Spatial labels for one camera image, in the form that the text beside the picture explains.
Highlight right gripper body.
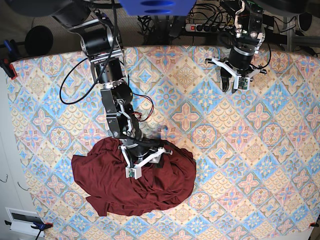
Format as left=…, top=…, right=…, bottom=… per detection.
left=119, top=138, right=173, bottom=179

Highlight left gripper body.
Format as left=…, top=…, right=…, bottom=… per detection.
left=205, top=57, right=267, bottom=91

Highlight maroon t-shirt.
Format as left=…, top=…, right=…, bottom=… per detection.
left=71, top=137, right=197, bottom=217

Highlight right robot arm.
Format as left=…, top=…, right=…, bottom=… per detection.
left=51, top=0, right=173, bottom=180

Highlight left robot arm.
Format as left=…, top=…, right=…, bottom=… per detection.
left=205, top=0, right=267, bottom=93

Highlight white power strip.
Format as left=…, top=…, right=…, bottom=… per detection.
left=184, top=23, right=232, bottom=33

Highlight patterned tablecloth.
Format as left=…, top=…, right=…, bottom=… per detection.
left=5, top=44, right=320, bottom=240

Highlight blue plastic box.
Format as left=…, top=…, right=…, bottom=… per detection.
left=119, top=0, right=196, bottom=16

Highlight blue clamp front left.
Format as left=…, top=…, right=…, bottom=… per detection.
left=4, top=219, right=54, bottom=240

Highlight black round stool base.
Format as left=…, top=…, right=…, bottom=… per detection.
left=24, top=25, right=54, bottom=57

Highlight tangled black cables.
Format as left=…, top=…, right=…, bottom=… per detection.
left=136, top=0, right=236, bottom=46

